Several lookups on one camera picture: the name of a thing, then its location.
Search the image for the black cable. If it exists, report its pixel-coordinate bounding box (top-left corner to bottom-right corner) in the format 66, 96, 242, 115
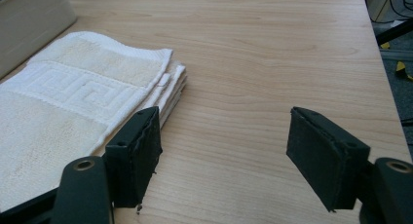
369, 0, 413, 24

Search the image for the beige box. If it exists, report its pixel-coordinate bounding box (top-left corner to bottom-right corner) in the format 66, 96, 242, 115
0, 0, 78, 80

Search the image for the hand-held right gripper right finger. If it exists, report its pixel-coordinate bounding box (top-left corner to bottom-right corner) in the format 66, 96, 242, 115
285, 106, 371, 213

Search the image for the yellow tape piece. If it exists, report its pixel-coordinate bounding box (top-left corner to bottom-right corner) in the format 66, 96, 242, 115
394, 60, 413, 82

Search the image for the black metal stand leg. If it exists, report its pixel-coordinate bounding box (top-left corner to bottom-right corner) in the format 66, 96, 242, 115
376, 18, 413, 47

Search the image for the white towel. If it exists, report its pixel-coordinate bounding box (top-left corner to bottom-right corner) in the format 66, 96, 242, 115
0, 30, 188, 213

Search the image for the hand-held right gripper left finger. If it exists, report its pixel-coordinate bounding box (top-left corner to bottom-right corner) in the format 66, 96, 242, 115
103, 105, 164, 215

